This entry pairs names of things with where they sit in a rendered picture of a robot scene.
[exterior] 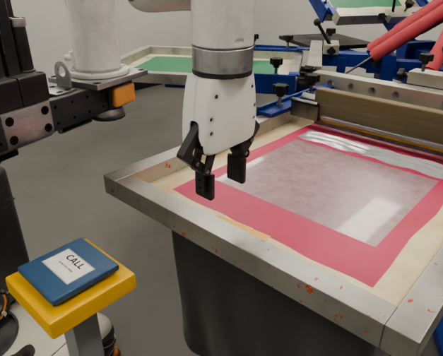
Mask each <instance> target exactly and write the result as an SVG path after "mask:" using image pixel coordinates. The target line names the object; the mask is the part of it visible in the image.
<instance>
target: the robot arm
mask: <svg viewBox="0 0 443 356"><path fill-rule="evenodd" d="M128 2H129V3H130V4H131V5H132V6H133V7H134V8H135V9H137V10H139V11H142V12H146V13H159V12H170V11H191V44H192V46H191V55H192V73H189V74H188V75H187V81H186V85H185V90H184V102H183V113H182V141H183V143H182V145H181V147H180V148H179V150H178V152H177V158H179V159H180V160H181V161H182V162H185V163H186V164H187V165H188V166H189V167H190V168H191V169H192V170H194V171H195V187H196V194H198V195H200V196H202V197H204V198H206V199H208V200H209V201H212V200H213V199H214V198H215V175H214V174H212V173H211V170H212V167H213V162H214V160H215V154H216V153H219V152H221V151H223V150H226V149H228V148H229V149H230V151H231V152H232V153H228V164H227V178H229V179H231V180H234V181H236V182H238V183H240V184H243V183H245V181H246V164H247V159H245V158H247V157H248V156H249V148H250V146H251V144H252V143H253V141H254V137H255V135H256V133H257V131H258V130H259V127H260V125H259V123H258V122H257V120H256V91H255V82H254V71H253V53H254V24H255V7H256V0H128ZM65 5H66V14H67V18H68V23H69V32H70V36H71V45H72V50H73V51H69V52H68V54H65V55H64V60H65V61H71V64H72V67H71V68H70V69H69V71H70V74H71V77H72V78H77V79H83V80H100V79H108V78H116V77H120V76H123V75H126V74H128V72H129V67H128V66H127V65H126V64H121V59H120V51H119V39H118V32H117V19H116V13H115V6H114V0H65ZM194 149H195V151H194ZM193 151H194V155H193ZM202 155H206V160H205V163H204V164H203V163H202V161H201V158H202Z"/></svg>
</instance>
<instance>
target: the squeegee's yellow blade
mask: <svg viewBox="0 0 443 356"><path fill-rule="evenodd" d="M319 121H322V122H325V123H327V124H333V125H336V126H341V127H344V128H347V129H352V130H356V131H361V132H364V133H367V134H372V135H375V136H381V137H384V138H388V139H391V140H395V141H400V142H403V143H408V144H411V145H415V146H420V147H423V148H428V149H431V150H436V151H439V152H443V150H440V149H437V148H432V147H429V146H424V145H420V144H417V143H412V142H409V141H404V140H401V139H397V138H392V137H389V136H384V135H381V134H377V133H372V132H369V131H364V130H361V129H356V128H353V127H349V126H344V125H341V124H336V123H333V122H329V121H324V120H321V119H320V120H319Z"/></svg>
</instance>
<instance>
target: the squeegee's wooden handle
mask: <svg viewBox="0 0 443 356"><path fill-rule="evenodd" d="M314 101H315V102H318V103H319V106H320V108H319V117H320V118H321V115H326V116H330V117H335V118H339V119H344V120H347V121H353V122H356V123H359V124H364V125H368V126H373V127H377V128H380V129H385V130H388V131H394V132H397V133H400V134H405V135H409V136H414V137H418V138H423V139H426V140H430V141H435V142H438V143H443V110H440V109H433V108H429V107H423V106H418V105H412V104H408V103H404V102H397V101H393V100H386V99H382V98H378V97H372V96H368V95H361V94H357V93H350V92H346V91H342V90H336V89H332V88H325V87H319V88H317V89H316V92H315V99H314Z"/></svg>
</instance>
